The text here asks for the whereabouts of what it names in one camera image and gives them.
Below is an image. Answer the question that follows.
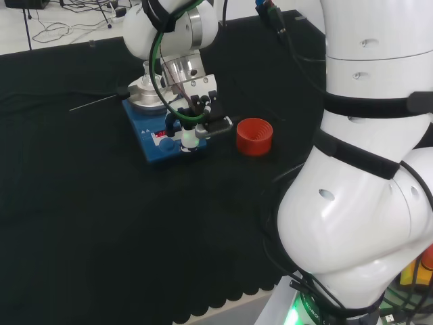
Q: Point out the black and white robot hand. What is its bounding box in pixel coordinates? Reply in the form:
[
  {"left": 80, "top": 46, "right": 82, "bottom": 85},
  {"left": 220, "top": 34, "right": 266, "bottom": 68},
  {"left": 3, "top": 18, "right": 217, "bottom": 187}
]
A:
[{"left": 164, "top": 73, "right": 235, "bottom": 155}]

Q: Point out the heater with blue base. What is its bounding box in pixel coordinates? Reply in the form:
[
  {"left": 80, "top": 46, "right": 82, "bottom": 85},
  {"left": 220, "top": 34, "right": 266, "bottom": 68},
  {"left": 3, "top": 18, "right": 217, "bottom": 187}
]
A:
[{"left": 115, "top": 76, "right": 208, "bottom": 166}]

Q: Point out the red ribbed plastic cup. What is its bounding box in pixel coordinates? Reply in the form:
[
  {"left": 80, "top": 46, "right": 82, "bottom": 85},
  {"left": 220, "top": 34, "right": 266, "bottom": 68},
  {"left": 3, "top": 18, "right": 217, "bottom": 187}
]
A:
[{"left": 235, "top": 117, "right": 274, "bottom": 157}]

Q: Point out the thin metal probe rod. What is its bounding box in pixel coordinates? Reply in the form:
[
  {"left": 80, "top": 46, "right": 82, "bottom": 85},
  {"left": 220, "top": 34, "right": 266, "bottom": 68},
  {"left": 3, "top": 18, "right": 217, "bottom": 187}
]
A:
[{"left": 69, "top": 95, "right": 123, "bottom": 112}]

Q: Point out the black tripod leg with foot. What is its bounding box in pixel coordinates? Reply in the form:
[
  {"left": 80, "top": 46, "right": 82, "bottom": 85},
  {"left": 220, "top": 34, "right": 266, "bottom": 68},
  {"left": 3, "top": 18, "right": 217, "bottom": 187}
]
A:
[{"left": 94, "top": 0, "right": 114, "bottom": 29}]

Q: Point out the black bench cloth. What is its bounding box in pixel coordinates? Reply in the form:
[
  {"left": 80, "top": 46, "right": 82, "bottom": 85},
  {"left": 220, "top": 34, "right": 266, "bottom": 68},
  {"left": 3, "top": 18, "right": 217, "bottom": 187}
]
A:
[{"left": 0, "top": 9, "right": 327, "bottom": 325}]

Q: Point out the thin black tripod leg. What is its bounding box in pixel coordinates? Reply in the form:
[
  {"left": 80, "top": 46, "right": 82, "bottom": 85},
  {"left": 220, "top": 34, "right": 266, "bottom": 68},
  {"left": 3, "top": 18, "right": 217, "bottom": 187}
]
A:
[{"left": 22, "top": 6, "right": 33, "bottom": 51}]

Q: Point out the black box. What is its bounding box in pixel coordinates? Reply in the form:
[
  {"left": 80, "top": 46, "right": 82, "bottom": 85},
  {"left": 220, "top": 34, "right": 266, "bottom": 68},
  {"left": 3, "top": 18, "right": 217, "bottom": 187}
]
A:
[{"left": 3, "top": 0, "right": 50, "bottom": 10}]

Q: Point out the yellow stop button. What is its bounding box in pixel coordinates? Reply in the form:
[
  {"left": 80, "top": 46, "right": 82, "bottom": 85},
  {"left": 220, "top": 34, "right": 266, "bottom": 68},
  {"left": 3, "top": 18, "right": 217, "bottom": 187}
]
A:
[{"left": 398, "top": 245, "right": 433, "bottom": 289}]

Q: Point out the black base cable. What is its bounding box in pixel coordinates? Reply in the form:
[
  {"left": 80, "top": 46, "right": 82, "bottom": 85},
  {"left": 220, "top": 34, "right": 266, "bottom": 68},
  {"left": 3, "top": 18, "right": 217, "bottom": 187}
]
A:
[{"left": 255, "top": 162, "right": 342, "bottom": 312}]

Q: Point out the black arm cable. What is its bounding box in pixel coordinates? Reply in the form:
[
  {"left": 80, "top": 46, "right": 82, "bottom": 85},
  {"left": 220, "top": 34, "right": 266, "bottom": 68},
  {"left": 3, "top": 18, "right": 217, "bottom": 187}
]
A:
[{"left": 398, "top": 160, "right": 433, "bottom": 305}]

